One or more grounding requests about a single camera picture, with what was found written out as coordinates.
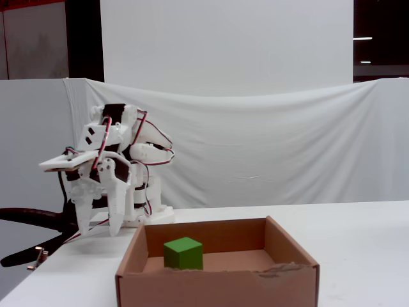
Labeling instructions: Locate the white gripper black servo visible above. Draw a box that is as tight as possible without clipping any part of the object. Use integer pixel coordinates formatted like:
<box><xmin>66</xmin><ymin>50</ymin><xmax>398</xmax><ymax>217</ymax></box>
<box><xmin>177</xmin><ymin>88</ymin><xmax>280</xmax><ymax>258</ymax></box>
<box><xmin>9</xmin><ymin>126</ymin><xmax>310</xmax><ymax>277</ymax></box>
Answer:
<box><xmin>63</xmin><ymin>152</ymin><xmax>132</xmax><ymax>237</ymax></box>

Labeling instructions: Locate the green cube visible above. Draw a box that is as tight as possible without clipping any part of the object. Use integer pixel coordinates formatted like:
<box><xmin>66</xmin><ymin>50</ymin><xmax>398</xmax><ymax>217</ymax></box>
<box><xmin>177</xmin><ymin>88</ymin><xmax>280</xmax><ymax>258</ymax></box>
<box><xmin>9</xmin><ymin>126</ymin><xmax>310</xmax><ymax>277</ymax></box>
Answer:
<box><xmin>163</xmin><ymin>237</ymin><xmax>205</xmax><ymax>271</ymax></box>

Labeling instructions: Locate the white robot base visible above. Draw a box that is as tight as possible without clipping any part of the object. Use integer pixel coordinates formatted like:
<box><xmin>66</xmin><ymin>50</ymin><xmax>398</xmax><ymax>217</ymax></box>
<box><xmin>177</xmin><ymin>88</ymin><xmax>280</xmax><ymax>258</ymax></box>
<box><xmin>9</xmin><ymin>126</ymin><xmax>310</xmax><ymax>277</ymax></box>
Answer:
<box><xmin>122</xmin><ymin>188</ymin><xmax>175</xmax><ymax>228</ymax></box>

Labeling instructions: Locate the brown cardboard box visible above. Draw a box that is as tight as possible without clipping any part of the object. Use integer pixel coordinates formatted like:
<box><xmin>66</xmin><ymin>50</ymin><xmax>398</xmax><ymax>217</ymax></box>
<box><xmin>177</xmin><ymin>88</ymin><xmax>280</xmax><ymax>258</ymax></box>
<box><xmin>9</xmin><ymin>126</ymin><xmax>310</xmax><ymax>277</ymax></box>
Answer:
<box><xmin>115</xmin><ymin>215</ymin><xmax>320</xmax><ymax>307</ymax></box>

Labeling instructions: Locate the table clamp with brass knobs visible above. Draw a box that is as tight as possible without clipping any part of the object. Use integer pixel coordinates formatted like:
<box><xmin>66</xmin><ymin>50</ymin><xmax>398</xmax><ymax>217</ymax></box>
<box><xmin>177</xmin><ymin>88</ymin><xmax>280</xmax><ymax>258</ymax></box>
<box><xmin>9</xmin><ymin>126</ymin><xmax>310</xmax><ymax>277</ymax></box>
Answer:
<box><xmin>26</xmin><ymin>246</ymin><xmax>50</xmax><ymax>272</ymax></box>

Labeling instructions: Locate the white partition panel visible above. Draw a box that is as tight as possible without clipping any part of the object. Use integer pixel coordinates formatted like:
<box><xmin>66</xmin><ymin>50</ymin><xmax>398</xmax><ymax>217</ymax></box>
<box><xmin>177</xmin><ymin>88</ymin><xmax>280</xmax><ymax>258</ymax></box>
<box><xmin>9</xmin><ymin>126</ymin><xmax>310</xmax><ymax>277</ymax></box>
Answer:
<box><xmin>0</xmin><ymin>78</ymin><xmax>70</xmax><ymax>212</ymax></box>

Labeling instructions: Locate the white draped cloth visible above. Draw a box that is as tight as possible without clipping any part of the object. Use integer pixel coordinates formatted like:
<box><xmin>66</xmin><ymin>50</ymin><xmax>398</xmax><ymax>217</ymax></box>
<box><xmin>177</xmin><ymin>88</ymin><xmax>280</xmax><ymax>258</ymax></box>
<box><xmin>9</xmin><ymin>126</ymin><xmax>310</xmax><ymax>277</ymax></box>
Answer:
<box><xmin>62</xmin><ymin>76</ymin><xmax>409</xmax><ymax>209</ymax></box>

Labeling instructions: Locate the white backdrop panel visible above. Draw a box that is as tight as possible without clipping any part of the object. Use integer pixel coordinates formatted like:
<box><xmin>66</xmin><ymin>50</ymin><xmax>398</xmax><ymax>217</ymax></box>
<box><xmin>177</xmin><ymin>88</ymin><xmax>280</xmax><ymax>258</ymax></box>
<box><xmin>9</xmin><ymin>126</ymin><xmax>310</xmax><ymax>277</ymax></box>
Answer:
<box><xmin>100</xmin><ymin>0</ymin><xmax>355</xmax><ymax>97</ymax></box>

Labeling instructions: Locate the dark window pane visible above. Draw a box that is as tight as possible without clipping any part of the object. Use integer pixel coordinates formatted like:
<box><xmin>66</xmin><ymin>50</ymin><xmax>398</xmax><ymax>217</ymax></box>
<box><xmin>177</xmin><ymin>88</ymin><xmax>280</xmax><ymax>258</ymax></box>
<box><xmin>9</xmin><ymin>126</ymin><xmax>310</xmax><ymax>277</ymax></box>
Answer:
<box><xmin>353</xmin><ymin>0</ymin><xmax>409</xmax><ymax>84</ymax></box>

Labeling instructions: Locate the red white black servo wire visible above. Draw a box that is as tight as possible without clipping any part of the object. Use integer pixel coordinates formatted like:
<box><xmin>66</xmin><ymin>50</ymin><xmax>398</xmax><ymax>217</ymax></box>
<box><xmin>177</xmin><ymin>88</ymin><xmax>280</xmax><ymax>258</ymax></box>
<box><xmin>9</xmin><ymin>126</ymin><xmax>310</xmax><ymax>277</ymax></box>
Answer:
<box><xmin>142</xmin><ymin>164</ymin><xmax>155</xmax><ymax>219</ymax></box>
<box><xmin>91</xmin><ymin>116</ymin><xmax>112</xmax><ymax>175</ymax></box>
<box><xmin>62</xmin><ymin>219</ymin><xmax>111</xmax><ymax>246</ymax></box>
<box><xmin>132</xmin><ymin>110</ymin><xmax>176</xmax><ymax>167</ymax></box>

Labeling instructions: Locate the black camera cable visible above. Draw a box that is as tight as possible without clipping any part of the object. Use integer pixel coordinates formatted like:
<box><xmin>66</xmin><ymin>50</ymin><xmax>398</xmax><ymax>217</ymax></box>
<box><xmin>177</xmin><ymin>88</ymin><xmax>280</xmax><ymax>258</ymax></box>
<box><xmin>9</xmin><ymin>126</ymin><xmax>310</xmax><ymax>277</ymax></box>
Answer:
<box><xmin>56</xmin><ymin>171</ymin><xmax>73</xmax><ymax>212</ymax></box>

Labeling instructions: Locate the white wrist camera mount plate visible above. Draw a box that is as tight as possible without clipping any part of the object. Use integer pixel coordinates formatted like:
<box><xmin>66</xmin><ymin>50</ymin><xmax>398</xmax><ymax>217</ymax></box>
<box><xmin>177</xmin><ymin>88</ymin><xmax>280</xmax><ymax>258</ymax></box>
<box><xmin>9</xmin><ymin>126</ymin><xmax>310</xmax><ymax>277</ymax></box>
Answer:
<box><xmin>38</xmin><ymin>150</ymin><xmax>100</xmax><ymax>175</ymax></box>

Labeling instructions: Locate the black cable bundle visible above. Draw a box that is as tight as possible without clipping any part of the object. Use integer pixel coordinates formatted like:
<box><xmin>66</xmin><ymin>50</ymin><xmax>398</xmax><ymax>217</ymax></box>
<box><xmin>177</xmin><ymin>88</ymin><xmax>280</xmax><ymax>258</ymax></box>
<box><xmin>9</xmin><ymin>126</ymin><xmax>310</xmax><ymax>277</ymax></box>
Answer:
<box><xmin>0</xmin><ymin>191</ymin><xmax>81</xmax><ymax>268</ymax></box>

